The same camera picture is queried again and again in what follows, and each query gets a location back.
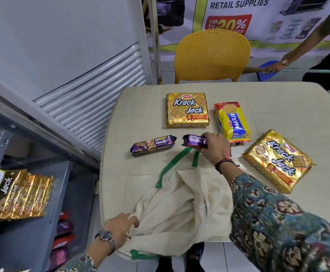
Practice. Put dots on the person's right hand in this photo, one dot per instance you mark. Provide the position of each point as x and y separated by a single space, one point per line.
219 150

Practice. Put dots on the person's left hand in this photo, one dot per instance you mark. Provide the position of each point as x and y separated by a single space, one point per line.
119 226

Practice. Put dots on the purple biscuit packet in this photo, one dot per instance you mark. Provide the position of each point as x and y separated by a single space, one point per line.
153 145
193 140

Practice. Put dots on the yellow Marie biscuit packet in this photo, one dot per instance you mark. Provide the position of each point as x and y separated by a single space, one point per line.
233 121

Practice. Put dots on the gold Krack Jack packet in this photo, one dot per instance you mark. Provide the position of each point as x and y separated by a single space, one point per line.
278 161
187 110

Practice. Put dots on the grey metal shelf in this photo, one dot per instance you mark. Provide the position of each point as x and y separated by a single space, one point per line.
26 237

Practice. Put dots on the row of Krack Jack packets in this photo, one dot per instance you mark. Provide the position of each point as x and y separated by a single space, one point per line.
23 195

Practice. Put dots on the person's right forearm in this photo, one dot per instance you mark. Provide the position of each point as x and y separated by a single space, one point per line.
267 223

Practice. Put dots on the person's left forearm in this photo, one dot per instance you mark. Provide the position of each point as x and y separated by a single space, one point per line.
97 252

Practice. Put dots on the person's left black shoe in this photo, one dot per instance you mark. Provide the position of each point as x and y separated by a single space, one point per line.
165 266

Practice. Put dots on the person's black shoe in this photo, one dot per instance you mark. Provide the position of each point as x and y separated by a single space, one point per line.
194 260
165 266

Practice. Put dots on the person's right black shoe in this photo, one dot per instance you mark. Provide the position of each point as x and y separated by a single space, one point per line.
194 260

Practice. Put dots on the silver wristwatch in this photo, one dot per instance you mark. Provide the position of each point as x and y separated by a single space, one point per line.
106 235

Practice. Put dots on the purple snack packet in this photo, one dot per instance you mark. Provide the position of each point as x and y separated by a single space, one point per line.
65 228

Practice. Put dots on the red snack packet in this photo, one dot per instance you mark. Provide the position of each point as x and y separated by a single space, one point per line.
63 216
63 242

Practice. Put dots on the pink snack packet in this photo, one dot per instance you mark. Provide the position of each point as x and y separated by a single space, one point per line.
57 257

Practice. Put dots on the beige plastic table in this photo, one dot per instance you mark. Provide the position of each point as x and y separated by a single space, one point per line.
281 110

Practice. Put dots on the blue dustpan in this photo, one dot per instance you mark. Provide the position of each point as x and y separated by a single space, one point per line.
262 77

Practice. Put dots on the yellow plastic chair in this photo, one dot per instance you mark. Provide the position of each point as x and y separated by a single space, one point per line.
210 53

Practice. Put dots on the straw broom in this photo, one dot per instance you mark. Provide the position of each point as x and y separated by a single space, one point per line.
309 71

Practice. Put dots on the metal pole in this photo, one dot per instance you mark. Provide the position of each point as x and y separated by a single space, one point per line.
155 39

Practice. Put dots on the green white promotional banner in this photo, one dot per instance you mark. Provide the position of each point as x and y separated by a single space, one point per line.
267 8

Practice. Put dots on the white standing air conditioner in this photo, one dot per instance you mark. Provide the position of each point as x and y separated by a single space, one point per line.
54 39

